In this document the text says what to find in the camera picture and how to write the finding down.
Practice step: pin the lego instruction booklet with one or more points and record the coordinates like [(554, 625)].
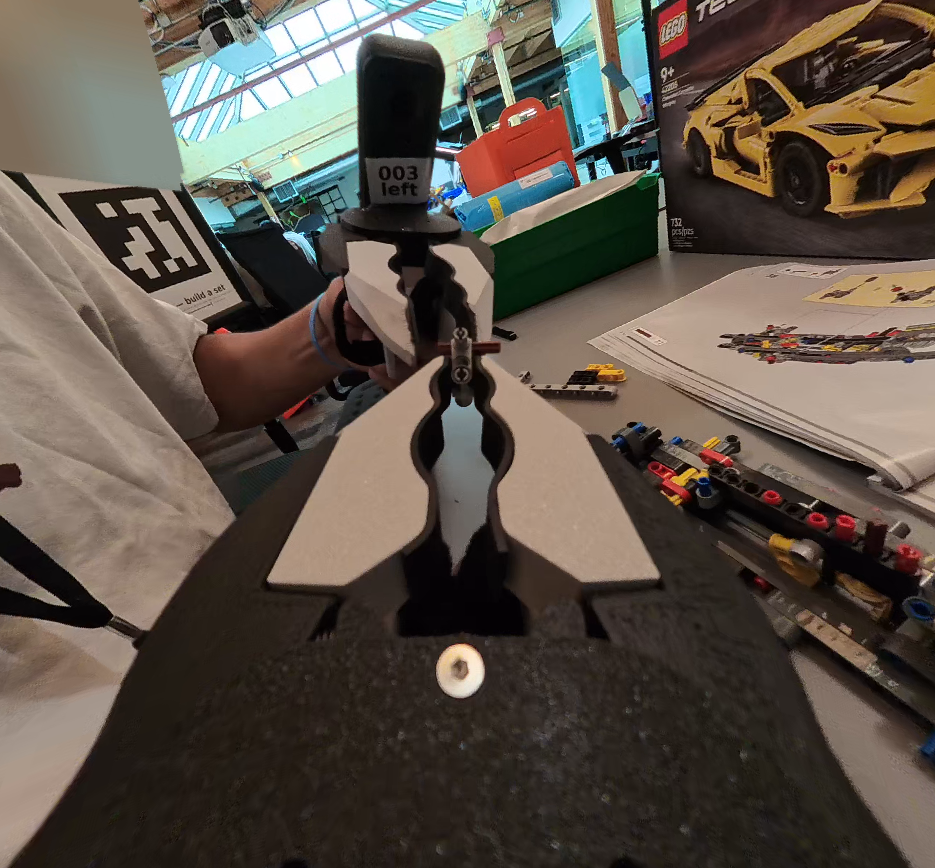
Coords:
[(767, 386)]

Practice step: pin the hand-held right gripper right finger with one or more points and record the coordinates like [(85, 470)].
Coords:
[(577, 517)]

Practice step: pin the person's left hand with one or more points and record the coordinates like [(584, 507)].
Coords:
[(383, 376)]

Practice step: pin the person's left forearm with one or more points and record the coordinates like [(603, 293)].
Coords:
[(256, 364)]

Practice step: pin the blue wristband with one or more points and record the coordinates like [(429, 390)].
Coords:
[(315, 334)]

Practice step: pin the multicoloured lego chassis assembly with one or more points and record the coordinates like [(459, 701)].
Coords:
[(789, 510)]

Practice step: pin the blue cylinder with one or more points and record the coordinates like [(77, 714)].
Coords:
[(526, 192)]

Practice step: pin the light grey lego beam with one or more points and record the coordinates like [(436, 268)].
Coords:
[(577, 391)]

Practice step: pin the black lego set box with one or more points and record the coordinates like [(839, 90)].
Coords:
[(730, 225)]

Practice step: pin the white ceiling projector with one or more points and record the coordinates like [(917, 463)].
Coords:
[(226, 31)]

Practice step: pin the light grey lego connector block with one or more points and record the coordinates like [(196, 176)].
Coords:
[(460, 371)]

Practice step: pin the black lego connector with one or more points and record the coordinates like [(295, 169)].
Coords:
[(583, 377)]

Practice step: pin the orange plastic case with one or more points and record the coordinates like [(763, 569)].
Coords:
[(511, 145)]

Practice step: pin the black pole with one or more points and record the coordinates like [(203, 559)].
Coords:
[(646, 28)]

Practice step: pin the yellow lego connector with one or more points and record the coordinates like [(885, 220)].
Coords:
[(612, 372)]

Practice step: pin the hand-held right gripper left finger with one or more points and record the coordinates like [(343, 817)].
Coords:
[(350, 517)]

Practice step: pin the green plastic object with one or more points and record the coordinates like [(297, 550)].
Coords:
[(584, 254)]

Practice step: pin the black framed marker sign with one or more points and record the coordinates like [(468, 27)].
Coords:
[(212, 291)]

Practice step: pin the black office chair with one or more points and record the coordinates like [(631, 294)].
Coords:
[(277, 261)]

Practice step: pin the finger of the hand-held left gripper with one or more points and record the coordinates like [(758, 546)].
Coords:
[(471, 276), (372, 291)]

